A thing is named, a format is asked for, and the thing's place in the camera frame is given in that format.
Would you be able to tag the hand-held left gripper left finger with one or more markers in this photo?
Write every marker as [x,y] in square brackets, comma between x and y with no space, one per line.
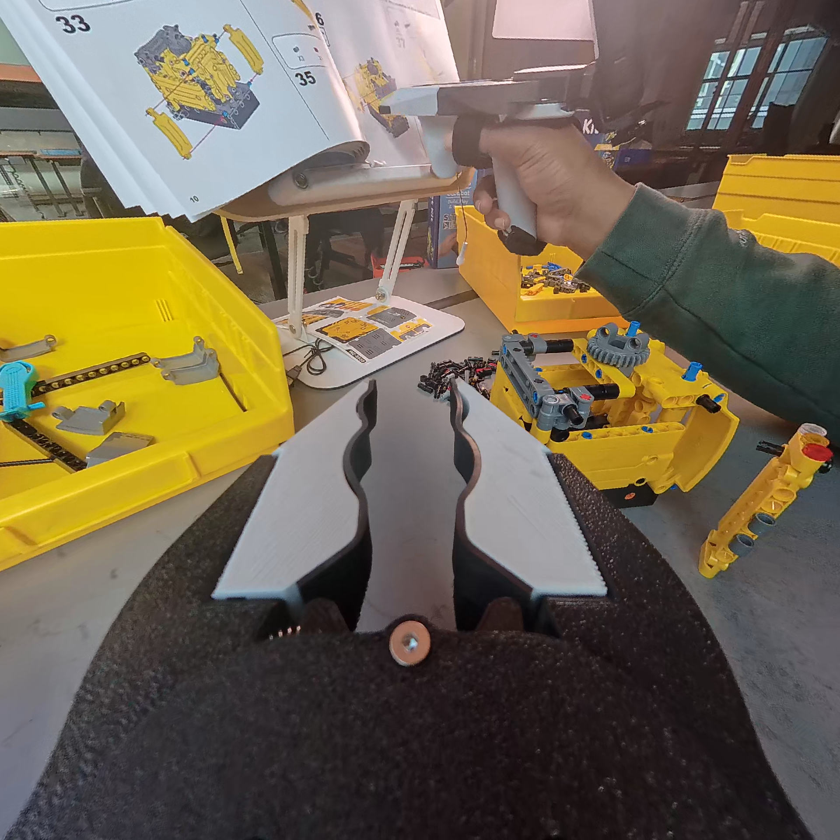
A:
[295,525]

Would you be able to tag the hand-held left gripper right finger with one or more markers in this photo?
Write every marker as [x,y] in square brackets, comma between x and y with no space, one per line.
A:
[531,525]

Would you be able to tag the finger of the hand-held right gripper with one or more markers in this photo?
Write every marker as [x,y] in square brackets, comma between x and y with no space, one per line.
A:
[459,98]

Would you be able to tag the yellow lego model black base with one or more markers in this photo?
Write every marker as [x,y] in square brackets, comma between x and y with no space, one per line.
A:
[656,453]

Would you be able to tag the yellow lego beam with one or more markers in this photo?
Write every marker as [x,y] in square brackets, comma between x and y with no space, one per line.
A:
[754,505]

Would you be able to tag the red round lego piece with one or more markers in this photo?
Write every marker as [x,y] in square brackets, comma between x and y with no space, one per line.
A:
[817,453]

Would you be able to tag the clear round lego piece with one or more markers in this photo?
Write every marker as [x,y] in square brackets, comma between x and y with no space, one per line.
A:
[812,430]

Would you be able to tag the blue lego set box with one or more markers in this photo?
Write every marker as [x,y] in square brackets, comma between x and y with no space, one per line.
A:
[443,229]

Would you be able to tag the heap of dark grey lego parts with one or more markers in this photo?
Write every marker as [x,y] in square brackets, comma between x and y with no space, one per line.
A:
[551,279]

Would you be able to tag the pile of red black lego pins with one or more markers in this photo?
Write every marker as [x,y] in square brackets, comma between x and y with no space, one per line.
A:
[453,377]

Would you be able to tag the grey lego panel piece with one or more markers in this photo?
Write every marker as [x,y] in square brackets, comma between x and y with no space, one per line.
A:
[190,367]
[29,349]
[88,420]
[121,447]

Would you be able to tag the lego sticker sheet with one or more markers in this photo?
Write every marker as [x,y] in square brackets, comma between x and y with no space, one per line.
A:
[367,325]

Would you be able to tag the black long lego beam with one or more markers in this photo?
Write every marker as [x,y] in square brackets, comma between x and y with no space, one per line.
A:
[46,446]
[92,374]

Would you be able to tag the lego instruction booklet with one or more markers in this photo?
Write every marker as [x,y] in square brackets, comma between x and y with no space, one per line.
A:
[164,98]

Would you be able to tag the teal lego brick separator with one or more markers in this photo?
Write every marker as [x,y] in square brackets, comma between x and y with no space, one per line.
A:
[16,390]

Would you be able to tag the person's right hand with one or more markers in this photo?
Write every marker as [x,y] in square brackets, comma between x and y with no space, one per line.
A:
[571,190]

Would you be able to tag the paned window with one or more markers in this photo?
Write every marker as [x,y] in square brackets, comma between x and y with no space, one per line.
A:
[705,98]
[791,79]
[741,79]

